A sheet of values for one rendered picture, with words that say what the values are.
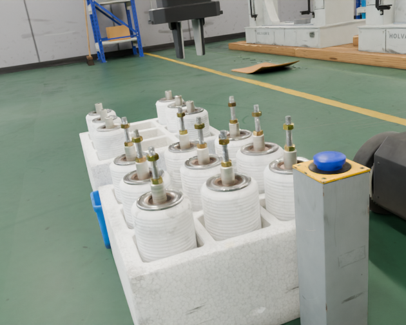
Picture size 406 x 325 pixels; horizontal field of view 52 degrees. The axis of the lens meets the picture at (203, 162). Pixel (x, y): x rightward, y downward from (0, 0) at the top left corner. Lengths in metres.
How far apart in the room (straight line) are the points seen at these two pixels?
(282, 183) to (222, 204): 0.11
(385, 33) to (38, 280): 2.85
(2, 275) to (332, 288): 0.78
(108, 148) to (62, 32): 5.83
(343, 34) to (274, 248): 3.55
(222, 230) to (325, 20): 3.46
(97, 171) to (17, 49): 5.90
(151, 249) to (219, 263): 0.11
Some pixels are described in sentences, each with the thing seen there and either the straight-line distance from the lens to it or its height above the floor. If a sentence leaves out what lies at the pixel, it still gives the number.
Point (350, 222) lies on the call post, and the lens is 0.57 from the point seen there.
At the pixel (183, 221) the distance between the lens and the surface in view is 0.65.
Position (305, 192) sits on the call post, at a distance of 0.56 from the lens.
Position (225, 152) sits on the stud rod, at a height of 0.30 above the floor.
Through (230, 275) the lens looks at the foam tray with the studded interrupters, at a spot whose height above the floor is 0.13.
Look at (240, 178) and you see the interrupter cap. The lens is 0.70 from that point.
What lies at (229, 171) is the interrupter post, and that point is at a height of 0.27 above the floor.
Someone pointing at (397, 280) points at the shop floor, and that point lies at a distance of 0.91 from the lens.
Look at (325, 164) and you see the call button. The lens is 0.54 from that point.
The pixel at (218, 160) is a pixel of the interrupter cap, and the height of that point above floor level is 0.25.
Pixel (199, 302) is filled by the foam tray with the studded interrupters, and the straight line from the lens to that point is 0.68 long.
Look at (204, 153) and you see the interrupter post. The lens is 0.79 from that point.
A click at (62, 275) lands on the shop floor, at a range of 1.04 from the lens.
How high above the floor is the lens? 0.52
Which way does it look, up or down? 20 degrees down
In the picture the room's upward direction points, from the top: 7 degrees counter-clockwise
